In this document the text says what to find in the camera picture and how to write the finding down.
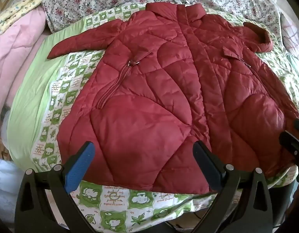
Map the green checkered printed blanket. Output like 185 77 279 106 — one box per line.
7 3 299 233

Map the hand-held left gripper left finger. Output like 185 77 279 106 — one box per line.
15 141 101 233

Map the pink quilt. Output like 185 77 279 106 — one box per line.
0 6 51 131

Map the red quilted jacket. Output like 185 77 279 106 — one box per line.
47 2 299 195

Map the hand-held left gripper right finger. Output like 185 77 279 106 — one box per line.
192 139 281 233

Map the yellow floral cloth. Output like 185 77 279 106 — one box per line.
0 0 51 38

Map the pink patterned cloth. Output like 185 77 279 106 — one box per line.
279 12 299 61

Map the white cloth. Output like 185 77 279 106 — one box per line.
0 158 26 224

